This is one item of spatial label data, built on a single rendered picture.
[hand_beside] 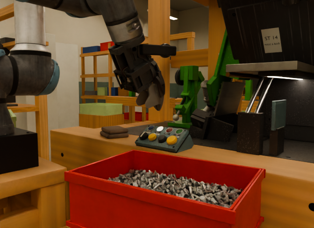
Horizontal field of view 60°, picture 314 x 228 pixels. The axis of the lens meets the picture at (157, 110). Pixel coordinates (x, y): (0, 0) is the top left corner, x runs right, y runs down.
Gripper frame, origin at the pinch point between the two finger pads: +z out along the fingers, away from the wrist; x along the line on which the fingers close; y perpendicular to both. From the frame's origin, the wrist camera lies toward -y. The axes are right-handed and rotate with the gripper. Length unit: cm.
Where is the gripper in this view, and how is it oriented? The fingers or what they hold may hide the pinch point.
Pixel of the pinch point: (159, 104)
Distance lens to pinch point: 73.5
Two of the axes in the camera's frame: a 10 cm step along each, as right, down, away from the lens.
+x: 6.8, 2.1, -7.0
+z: 2.8, 8.1, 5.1
